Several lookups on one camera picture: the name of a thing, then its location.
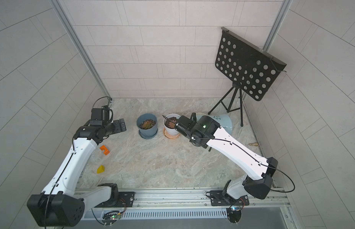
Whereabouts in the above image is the left circuit board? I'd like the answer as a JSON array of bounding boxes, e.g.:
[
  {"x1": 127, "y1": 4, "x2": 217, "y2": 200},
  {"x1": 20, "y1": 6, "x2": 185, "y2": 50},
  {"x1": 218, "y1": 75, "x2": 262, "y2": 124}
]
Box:
[{"x1": 102, "y1": 210, "x2": 124, "y2": 227}]

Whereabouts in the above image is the orange block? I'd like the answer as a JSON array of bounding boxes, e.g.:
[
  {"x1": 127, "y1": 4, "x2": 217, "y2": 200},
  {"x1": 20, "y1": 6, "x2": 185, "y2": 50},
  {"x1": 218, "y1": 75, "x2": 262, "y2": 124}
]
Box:
[{"x1": 100, "y1": 145, "x2": 110, "y2": 156}]

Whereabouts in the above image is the white middle plant pot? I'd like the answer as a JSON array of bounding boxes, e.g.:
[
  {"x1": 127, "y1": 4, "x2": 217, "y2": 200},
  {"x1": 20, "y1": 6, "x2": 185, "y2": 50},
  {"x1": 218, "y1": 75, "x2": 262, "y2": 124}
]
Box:
[{"x1": 164, "y1": 114, "x2": 180, "y2": 136}]

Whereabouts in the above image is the blue-grey plant pot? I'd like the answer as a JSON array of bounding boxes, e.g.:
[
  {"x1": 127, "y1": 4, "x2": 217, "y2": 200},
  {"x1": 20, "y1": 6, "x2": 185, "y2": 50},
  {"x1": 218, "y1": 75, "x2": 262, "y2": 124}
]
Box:
[{"x1": 136, "y1": 113, "x2": 158, "y2": 139}]

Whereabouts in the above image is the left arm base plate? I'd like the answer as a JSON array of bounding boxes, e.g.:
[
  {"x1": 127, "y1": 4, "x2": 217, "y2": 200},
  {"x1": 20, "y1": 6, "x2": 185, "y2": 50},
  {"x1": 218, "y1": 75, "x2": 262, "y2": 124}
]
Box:
[{"x1": 96, "y1": 192, "x2": 135, "y2": 208}]

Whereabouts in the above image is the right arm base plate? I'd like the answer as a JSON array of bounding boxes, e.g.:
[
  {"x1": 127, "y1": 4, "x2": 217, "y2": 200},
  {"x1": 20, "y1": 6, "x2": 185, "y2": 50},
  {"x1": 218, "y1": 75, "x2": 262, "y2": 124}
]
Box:
[{"x1": 205, "y1": 190, "x2": 250, "y2": 207}]

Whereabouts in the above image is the yellow block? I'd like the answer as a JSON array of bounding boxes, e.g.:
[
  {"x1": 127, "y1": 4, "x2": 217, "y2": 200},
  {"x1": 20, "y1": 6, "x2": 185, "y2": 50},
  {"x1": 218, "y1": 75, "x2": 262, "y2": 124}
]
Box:
[{"x1": 96, "y1": 165, "x2": 105, "y2": 174}]

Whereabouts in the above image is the terracotta saucer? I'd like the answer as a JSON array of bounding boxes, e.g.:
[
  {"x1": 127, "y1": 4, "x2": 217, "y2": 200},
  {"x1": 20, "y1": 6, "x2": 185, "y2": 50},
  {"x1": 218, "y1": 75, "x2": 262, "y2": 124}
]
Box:
[{"x1": 163, "y1": 128, "x2": 181, "y2": 139}]

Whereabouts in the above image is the circuit board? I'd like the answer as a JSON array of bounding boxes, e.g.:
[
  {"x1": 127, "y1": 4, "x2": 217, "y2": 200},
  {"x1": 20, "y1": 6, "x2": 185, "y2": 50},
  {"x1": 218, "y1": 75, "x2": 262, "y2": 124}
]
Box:
[
  {"x1": 226, "y1": 207, "x2": 242, "y2": 224},
  {"x1": 102, "y1": 210, "x2": 124, "y2": 227}
]

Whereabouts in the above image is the light green watering can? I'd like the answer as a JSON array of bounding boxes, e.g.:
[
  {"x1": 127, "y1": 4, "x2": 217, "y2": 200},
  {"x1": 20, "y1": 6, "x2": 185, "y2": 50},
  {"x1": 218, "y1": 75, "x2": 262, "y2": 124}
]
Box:
[{"x1": 196, "y1": 113, "x2": 233, "y2": 135}]

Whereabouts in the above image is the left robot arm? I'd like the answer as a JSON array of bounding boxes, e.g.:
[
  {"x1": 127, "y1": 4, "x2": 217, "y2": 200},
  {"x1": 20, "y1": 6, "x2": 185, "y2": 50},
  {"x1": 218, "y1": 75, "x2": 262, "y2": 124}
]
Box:
[{"x1": 27, "y1": 106, "x2": 126, "y2": 228}]

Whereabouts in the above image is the brass nozzle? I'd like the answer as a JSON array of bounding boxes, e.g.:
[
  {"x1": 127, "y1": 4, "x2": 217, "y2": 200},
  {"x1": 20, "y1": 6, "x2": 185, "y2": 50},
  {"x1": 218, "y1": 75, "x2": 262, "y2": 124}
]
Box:
[{"x1": 248, "y1": 142, "x2": 259, "y2": 147}]

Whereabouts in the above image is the black perforated music stand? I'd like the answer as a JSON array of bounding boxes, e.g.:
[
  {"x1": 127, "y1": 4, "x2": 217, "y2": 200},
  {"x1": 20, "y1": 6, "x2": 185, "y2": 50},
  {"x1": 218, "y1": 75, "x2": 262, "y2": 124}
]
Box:
[{"x1": 208, "y1": 27, "x2": 287, "y2": 114}]

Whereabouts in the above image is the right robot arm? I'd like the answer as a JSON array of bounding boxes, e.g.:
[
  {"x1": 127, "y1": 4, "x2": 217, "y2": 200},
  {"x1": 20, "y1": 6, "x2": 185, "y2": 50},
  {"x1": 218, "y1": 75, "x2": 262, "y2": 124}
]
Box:
[{"x1": 175, "y1": 115, "x2": 278, "y2": 200}]

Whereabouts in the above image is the right circuit board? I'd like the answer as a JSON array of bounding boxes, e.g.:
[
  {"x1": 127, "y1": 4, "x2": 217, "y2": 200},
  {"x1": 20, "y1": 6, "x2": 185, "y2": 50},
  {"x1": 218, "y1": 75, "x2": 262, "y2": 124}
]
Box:
[{"x1": 226, "y1": 207, "x2": 242, "y2": 224}]

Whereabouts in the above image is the aluminium mounting rail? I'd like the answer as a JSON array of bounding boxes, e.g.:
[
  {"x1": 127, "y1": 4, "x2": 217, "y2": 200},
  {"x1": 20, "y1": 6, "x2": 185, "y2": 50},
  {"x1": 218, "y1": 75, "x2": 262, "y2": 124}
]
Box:
[{"x1": 86, "y1": 188, "x2": 290, "y2": 212}]

